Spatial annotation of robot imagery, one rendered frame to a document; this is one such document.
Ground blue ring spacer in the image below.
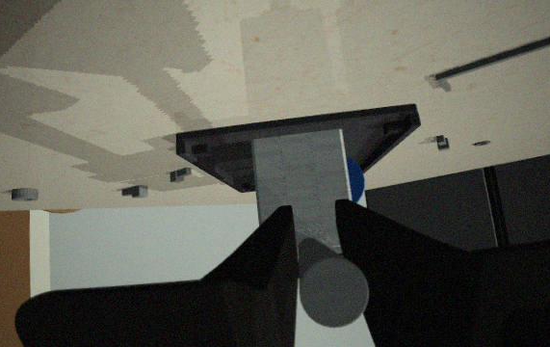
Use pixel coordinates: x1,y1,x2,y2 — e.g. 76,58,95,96
346,156,364,203

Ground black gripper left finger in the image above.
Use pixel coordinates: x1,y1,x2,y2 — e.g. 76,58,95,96
14,205,299,347

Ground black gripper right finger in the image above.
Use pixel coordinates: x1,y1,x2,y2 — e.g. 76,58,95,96
335,199,550,347

